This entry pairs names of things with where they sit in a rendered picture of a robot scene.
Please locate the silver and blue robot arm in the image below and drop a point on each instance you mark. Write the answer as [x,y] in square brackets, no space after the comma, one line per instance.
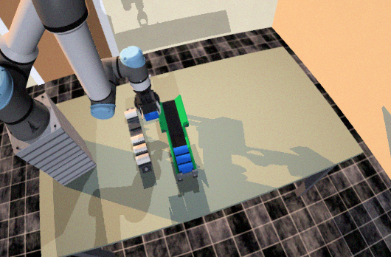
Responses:
[24,116]

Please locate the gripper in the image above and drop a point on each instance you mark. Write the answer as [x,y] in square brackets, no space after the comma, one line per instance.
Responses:
[147,104]

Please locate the blue cylinder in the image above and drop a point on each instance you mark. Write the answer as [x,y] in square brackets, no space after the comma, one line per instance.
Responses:
[151,116]
[187,167]
[183,159]
[181,150]

